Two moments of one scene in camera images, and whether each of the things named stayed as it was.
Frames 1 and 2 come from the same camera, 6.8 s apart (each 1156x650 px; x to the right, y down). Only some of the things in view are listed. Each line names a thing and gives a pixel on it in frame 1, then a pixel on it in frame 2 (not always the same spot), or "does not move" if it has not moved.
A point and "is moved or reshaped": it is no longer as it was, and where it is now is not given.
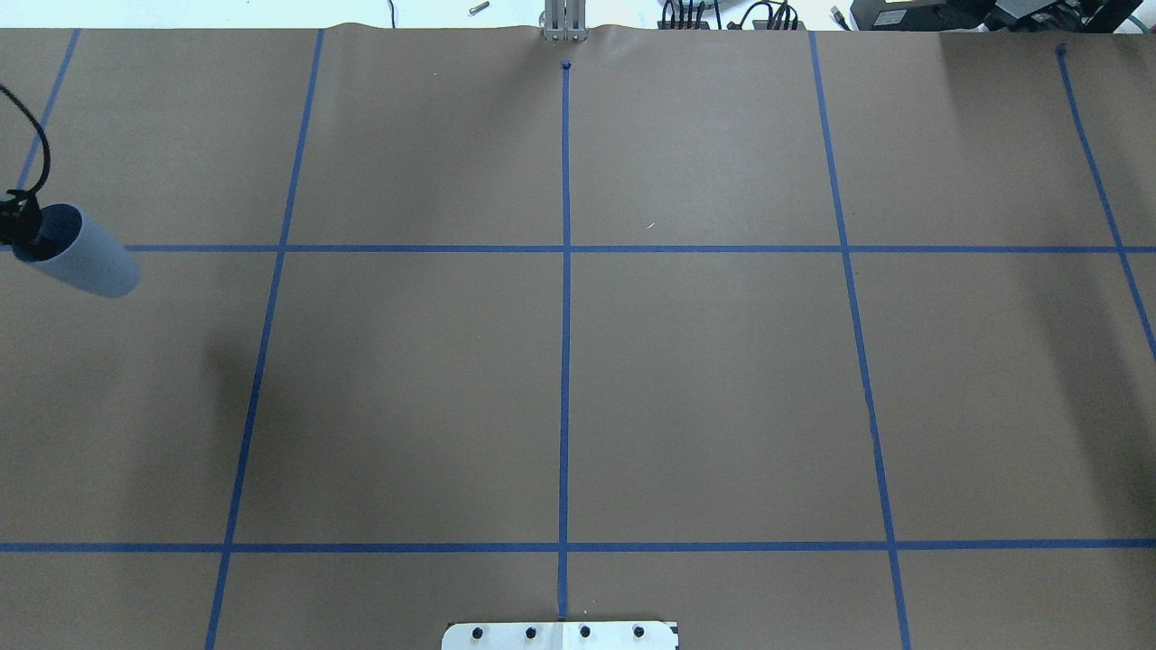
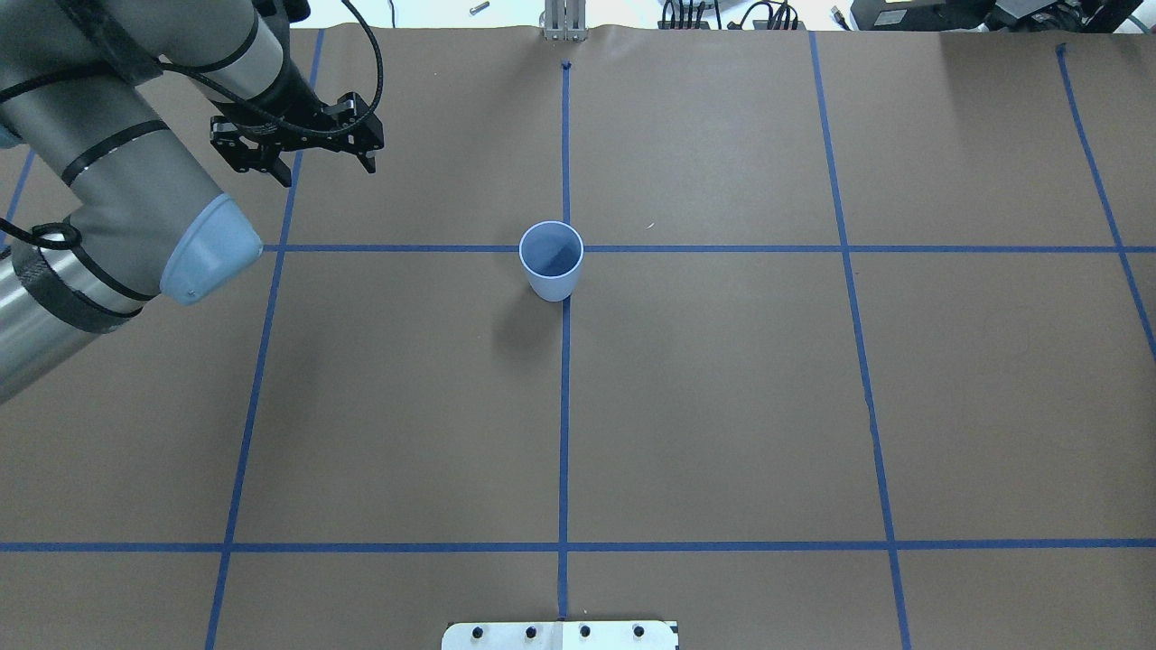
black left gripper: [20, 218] to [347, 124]
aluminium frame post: [565, 20] does not move
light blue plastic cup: [75, 250] is moved or reshaped
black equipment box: [995, 15] does not move
